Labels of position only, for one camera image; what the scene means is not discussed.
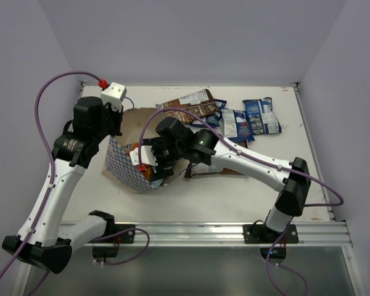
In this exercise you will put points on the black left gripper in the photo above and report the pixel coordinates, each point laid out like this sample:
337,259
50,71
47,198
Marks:
116,120

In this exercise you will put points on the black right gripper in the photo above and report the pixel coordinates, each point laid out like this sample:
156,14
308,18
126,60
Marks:
158,172

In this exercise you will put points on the dark brown kettle chips bag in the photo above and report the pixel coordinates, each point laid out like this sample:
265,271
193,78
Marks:
199,169

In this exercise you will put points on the blue white snack packet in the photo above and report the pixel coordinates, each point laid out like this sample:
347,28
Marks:
214,119

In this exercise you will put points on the checkered blue paper bag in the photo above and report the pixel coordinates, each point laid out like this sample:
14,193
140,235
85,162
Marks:
117,164

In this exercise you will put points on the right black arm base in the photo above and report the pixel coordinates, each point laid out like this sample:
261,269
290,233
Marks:
258,234

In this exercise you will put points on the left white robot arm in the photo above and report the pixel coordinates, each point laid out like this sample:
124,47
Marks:
39,241

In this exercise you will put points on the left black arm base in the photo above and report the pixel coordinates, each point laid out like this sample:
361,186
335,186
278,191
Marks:
107,246

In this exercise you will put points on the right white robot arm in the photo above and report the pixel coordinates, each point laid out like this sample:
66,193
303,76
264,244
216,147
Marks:
288,179

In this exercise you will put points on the small orange white packet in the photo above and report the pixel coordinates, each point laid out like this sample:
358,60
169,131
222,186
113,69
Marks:
130,147

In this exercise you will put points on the light blue snack packet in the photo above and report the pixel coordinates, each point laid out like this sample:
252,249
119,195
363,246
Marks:
158,184

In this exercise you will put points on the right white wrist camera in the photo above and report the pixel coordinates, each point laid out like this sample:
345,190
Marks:
143,157

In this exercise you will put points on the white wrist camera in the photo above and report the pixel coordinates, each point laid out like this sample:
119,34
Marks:
114,94
143,157

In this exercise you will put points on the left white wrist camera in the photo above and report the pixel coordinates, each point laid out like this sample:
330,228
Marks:
114,94

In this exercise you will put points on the aluminium front rail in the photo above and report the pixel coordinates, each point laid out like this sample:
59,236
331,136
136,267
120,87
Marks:
319,234

